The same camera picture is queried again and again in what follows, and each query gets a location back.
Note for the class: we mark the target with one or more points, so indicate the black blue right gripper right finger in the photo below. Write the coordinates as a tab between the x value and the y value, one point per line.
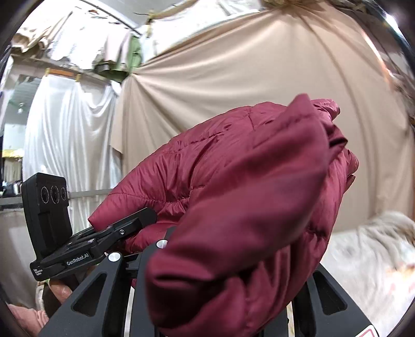
322	308

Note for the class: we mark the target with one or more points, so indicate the white fleece blanket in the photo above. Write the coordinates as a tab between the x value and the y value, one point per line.
374	263

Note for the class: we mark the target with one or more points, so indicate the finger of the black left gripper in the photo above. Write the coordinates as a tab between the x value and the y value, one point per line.
132	224

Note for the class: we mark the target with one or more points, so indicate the person's left hand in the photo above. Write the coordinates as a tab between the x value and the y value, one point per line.
56	291

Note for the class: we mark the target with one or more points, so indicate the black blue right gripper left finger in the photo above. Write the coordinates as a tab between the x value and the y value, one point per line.
98	306

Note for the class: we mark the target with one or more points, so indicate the white satin curtain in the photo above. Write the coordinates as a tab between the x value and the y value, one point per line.
68	134

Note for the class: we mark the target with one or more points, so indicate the green hanging garment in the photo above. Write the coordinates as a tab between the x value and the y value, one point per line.
119	61

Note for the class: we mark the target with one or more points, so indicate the maroon puffer jacket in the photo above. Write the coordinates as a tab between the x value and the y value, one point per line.
252	195

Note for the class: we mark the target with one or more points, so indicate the beige backdrop curtain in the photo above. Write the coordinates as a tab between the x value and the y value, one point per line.
274	56

